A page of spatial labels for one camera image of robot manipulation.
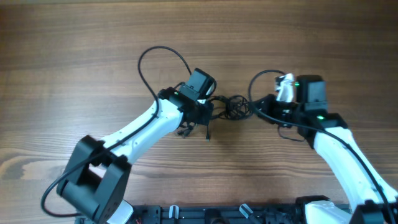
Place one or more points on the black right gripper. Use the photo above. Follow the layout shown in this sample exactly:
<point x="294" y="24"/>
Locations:
<point x="268" y="104"/>

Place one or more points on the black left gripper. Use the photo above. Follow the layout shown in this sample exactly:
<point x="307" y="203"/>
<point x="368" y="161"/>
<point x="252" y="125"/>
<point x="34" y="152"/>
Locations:
<point x="203" y="115"/>

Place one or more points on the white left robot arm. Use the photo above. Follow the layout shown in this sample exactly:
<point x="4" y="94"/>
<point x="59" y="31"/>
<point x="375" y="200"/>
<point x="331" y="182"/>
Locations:
<point x="96" y="176"/>

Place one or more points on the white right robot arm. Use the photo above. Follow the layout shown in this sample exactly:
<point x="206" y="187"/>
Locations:
<point x="371" y="198"/>

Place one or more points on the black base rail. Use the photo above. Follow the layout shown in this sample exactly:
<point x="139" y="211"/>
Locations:
<point x="279" y="213"/>

